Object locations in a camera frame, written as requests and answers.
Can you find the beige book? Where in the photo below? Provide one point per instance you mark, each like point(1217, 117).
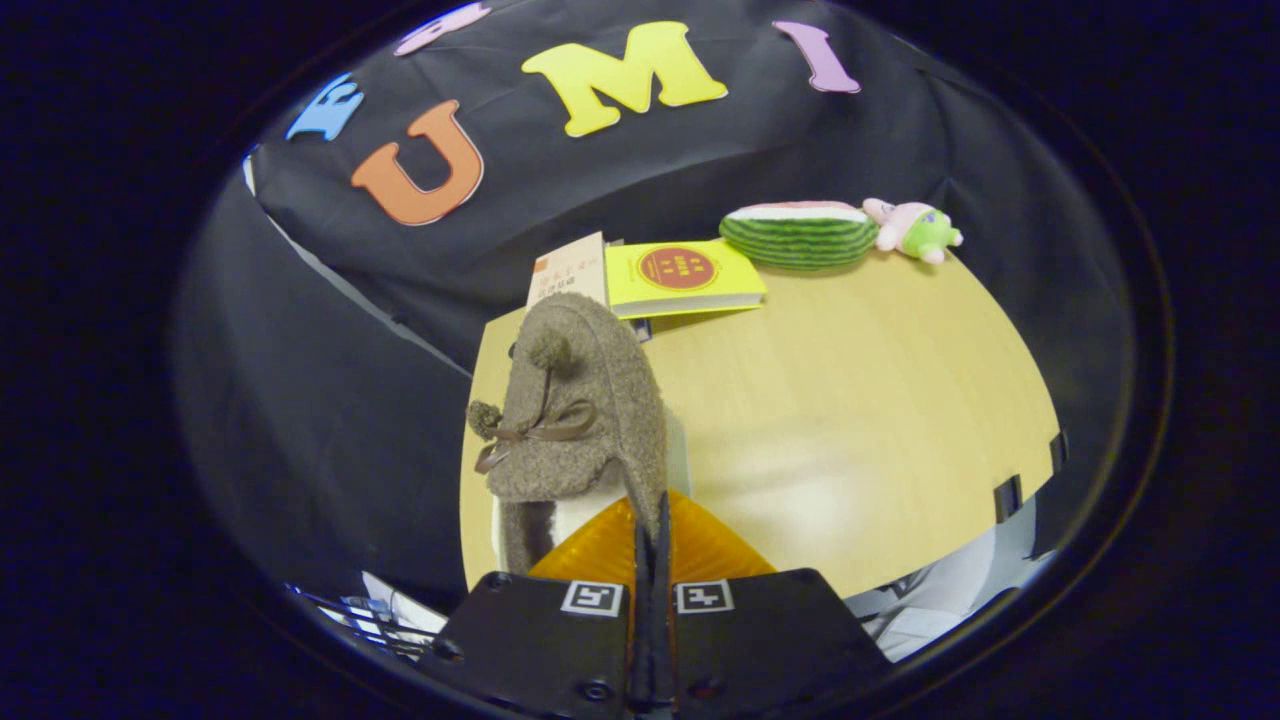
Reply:
point(570, 272)

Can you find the watermelon slice plush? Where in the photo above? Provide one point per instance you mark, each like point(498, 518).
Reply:
point(800, 238)

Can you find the black table edge clamp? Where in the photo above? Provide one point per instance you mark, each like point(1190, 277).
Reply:
point(1058, 450)
point(1007, 497)

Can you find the yellow book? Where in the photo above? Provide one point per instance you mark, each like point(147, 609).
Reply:
point(730, 285)

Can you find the pink and green plush toy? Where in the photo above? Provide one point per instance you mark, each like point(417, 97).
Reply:
point(915, 230)

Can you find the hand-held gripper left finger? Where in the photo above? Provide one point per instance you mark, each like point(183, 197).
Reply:
point(560, 650)

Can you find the white paper clutter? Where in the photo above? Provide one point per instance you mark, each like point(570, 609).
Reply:
point(385, 605)

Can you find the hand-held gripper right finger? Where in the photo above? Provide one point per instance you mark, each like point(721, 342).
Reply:
point(760, 640)

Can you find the brown fuzzy shoe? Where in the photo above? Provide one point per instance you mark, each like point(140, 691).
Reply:
point(575, 400)

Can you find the black backdrop cloth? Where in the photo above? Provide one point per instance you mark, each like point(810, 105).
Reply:
point(850, 130)

